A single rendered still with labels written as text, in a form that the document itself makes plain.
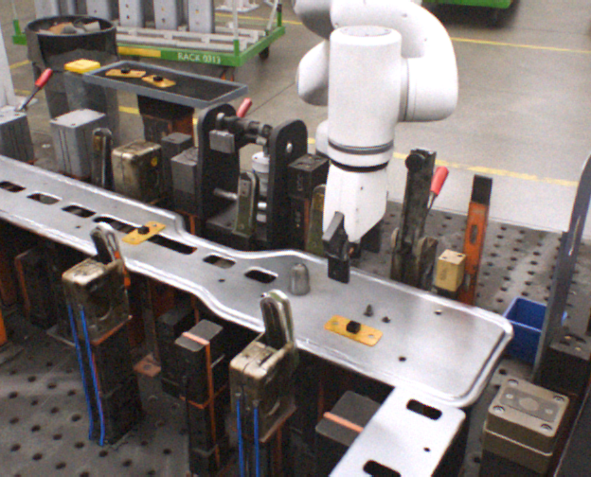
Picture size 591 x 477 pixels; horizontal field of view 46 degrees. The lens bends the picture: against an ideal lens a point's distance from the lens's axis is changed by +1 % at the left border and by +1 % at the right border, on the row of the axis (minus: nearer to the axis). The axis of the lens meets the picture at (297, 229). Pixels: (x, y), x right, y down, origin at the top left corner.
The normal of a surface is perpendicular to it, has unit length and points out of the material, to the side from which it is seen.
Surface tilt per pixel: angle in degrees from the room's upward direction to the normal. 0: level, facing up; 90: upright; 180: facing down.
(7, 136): 90
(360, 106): 90
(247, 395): 90
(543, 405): 0
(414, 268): 90
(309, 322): 0
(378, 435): 0
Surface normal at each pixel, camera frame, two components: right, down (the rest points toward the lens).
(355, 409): 0.00, -0.87
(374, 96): 0.11, 0.48
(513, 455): -0.54, 0.39
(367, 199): 0.79, 0.30
